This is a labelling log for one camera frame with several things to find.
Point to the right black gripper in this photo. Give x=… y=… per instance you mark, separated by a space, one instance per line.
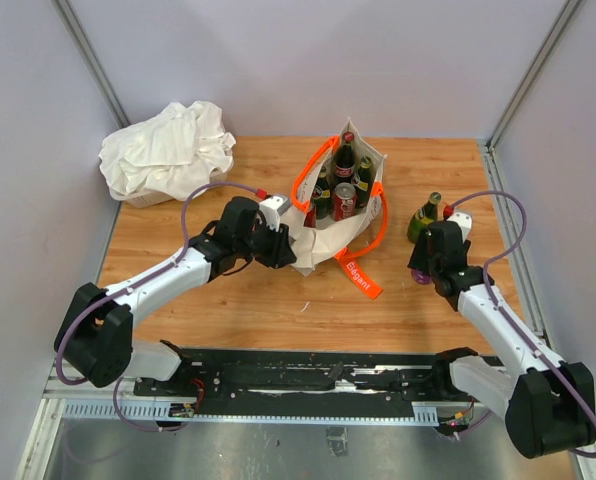
x=419 y=257

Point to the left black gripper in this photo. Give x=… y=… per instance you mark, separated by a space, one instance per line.
x=282 y=253

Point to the purple soda can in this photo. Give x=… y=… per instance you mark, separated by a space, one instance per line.
x=420 y=277

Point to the green bottle gold foil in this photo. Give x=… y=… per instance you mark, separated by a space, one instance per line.
x=424 y=216

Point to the canvas tote bag orange handles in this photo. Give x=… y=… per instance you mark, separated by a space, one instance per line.
x=345 y=240

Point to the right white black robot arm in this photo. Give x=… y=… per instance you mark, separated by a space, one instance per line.
x=546 y=403

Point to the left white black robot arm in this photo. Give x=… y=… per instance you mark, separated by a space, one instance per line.
x=96 y=336

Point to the green bottle left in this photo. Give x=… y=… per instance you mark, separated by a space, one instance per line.
x=321 y=195

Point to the red cola can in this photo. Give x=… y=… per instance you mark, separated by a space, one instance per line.
x=343 y=201

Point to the green bottle right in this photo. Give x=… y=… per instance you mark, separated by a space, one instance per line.
x=362 y=181

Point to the cola glass bottle red cap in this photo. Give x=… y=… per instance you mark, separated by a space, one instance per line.
x=344 y=160

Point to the white crumpled cloth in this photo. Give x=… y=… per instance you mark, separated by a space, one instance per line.
x=168 y=155

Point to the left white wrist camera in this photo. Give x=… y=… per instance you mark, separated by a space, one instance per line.
x=272 y=208

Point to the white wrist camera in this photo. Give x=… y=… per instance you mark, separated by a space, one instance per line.
x=462 y=218
x=272 y=208

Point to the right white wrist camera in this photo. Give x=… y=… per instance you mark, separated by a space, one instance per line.
x=462 y=218

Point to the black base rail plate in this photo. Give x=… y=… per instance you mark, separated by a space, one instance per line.
x=308 y=386

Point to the right aluminium frame post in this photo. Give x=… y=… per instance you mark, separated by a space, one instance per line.
x=565 y=17

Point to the aluminium frame post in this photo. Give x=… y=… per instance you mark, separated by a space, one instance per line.
x=565 y=17
x=83 y=44

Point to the left aluminium frame post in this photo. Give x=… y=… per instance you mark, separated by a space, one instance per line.
x=83 y=44

